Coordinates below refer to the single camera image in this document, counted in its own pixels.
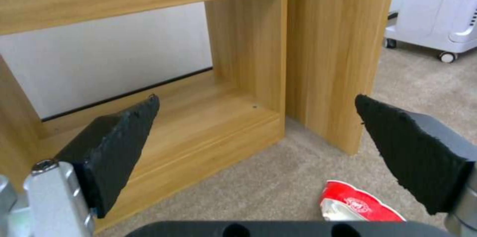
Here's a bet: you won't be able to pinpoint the white wheeled appliance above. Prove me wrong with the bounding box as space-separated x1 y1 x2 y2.
383 0 477 63

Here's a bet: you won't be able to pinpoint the light wooden upright panel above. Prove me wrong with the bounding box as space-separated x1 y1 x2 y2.
287 0 399 156

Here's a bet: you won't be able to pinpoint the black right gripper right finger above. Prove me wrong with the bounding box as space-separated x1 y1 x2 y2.
354 94 477 237

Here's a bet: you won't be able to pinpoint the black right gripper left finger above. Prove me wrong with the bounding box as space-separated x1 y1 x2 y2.
0 94 161 237

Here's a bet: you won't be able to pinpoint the light wooden open shelf cabinet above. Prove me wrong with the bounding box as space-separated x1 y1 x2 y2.
0 0 289 233

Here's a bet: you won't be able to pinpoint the red and white snack wrapper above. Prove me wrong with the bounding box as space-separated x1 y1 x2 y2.
319 180 407 222

